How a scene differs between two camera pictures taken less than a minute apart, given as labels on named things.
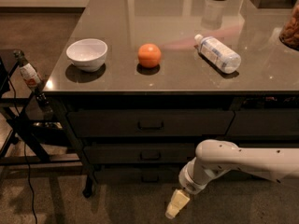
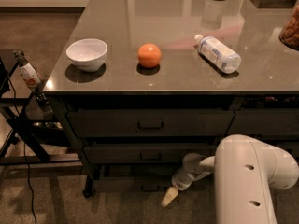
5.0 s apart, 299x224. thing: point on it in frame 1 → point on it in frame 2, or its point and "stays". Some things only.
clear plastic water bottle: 219,53 stays
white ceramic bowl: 88,54 stays
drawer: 264,122 stays
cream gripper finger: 172,211 → 171,194
